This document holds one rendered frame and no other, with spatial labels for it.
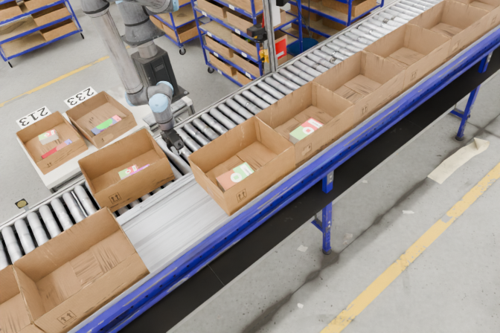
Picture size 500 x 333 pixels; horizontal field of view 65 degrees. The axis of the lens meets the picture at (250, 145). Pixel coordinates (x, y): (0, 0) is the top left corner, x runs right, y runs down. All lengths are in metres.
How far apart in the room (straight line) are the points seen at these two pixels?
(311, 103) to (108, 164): 1.17
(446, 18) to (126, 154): 2.19
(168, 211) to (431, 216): 1.77
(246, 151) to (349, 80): 0.78
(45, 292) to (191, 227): 0.62
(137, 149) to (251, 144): 0.68
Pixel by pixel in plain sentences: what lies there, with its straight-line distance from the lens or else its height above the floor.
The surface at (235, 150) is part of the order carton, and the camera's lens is 1.95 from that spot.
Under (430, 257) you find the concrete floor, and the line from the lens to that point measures 2.70.
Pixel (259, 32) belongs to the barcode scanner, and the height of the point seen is 1.06.
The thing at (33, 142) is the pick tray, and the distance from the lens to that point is 2.79.
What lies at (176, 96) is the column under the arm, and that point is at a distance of 2.66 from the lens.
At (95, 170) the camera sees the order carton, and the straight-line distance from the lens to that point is 2.29.
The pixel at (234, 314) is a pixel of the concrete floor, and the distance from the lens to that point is 2.49.
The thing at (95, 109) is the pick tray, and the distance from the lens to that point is 2.81.
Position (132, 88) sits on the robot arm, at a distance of 2.04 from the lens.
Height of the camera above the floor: 2.28
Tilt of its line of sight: 44 degrees down
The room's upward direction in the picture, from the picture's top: 10 degrees counter-clockwise
